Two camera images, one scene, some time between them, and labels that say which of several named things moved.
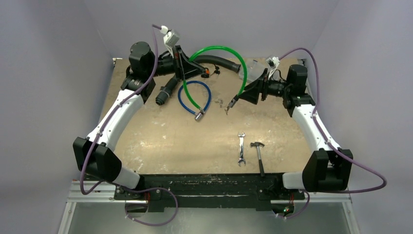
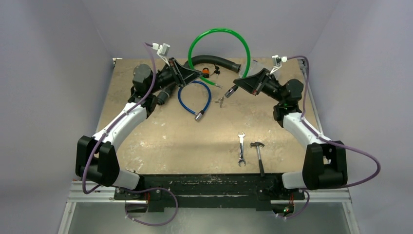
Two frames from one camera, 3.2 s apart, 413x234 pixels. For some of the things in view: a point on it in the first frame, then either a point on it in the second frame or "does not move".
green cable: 233,101 to 218,86
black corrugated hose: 168,87 does not move
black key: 216,71 does not move
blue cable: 198,115 does not move
